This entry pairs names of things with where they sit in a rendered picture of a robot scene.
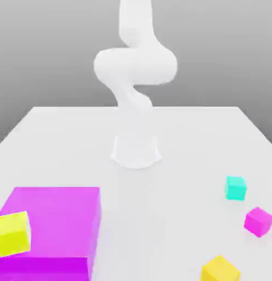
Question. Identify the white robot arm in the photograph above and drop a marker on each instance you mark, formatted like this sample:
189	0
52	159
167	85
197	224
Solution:
135	65

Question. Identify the small cyan cube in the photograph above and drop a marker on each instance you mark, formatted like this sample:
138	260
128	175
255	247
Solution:
235	188

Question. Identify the small magenta cube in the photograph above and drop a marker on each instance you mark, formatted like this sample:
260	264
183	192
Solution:
258	222

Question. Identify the small golden yellow cube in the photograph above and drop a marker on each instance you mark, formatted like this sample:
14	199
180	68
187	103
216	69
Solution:
219	271

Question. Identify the small lime yellow cube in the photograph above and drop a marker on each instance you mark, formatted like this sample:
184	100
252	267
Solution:
12	235

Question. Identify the large magenta box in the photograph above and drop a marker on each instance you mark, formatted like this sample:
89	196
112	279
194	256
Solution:
61	219

